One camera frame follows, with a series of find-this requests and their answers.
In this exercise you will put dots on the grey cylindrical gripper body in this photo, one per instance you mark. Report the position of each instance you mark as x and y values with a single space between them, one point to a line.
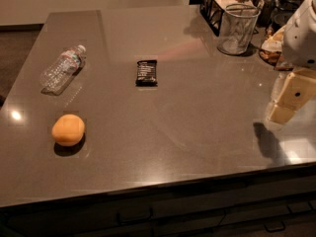
301 44

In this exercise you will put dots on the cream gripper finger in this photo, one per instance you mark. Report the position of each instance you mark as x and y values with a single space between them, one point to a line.
280 115

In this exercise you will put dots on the black rxbar chocolate wrapper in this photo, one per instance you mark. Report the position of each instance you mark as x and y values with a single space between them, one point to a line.
146 73

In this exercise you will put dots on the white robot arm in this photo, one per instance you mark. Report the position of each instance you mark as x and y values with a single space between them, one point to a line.
298 44

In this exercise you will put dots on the clear plastic water bottle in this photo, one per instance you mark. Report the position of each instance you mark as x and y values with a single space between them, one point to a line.
54 78

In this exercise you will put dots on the glass snack jar with lid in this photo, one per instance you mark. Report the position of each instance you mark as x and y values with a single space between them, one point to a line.
271 48

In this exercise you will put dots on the dark snack jar background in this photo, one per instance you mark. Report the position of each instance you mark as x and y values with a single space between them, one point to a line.
277 11

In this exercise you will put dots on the orange fruit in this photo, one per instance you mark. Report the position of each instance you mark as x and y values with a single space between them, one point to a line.
68 130

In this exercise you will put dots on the wire mesh cup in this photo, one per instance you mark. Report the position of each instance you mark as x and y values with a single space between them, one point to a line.
238 23

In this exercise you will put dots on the black drawer handle right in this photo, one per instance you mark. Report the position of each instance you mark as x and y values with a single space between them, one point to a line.
274 226

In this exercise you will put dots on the black drawer handle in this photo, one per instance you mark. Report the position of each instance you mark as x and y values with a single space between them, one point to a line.
274 226
128 217

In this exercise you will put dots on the black wire basket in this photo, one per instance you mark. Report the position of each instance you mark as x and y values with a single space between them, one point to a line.
212 11

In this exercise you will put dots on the black drawer handle left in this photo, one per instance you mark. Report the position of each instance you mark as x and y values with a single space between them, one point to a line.
128 217

